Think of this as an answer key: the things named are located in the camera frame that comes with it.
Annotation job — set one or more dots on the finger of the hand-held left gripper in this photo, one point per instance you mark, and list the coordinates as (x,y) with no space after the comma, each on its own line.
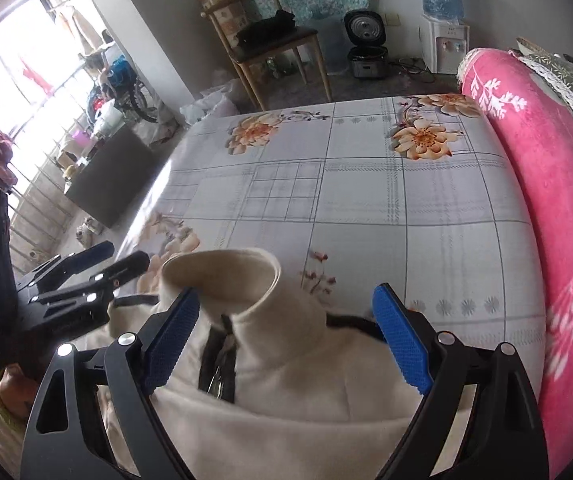
(126,266)
(91,254)

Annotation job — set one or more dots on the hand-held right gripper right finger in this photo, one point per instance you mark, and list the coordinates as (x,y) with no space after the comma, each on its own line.
(401,340)

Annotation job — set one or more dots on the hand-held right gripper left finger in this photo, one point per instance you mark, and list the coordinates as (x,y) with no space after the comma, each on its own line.
(171,340)

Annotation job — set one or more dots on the cream zip jacket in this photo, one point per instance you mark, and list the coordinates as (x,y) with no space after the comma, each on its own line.
(276,375)

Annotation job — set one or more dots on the person's left hand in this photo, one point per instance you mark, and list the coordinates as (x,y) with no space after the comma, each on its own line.
(11,385)

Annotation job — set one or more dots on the metal window railing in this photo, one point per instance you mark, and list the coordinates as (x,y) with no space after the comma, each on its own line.
(41,195)

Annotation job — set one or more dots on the dark cabinet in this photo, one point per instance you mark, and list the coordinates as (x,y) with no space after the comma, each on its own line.
(111,175)

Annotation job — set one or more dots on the bed with floral sheet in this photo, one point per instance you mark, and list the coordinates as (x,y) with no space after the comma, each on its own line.
(356,200)

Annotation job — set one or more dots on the wheelchair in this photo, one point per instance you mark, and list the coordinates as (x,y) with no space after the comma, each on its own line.
(131,95)

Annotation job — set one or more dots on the white plastic bag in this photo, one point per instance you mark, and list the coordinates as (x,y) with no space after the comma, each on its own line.
(211,105)

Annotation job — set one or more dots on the pink patterned blanket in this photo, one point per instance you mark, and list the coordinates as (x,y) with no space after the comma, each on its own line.
(556,210)

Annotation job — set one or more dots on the wooden chair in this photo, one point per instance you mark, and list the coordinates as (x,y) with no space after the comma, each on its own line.
(276,42)

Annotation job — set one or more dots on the black cloth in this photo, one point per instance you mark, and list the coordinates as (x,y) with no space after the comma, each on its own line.
(266,27)

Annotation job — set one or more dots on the translucent plastic bin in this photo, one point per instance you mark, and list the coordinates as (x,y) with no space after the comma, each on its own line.
(334,50)

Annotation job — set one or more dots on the white water dispenser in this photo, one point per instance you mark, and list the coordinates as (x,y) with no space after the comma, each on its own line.
(444,45)

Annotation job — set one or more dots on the grey lace-trimmed cloth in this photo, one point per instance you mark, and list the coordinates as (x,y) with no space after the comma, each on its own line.
(566,77)

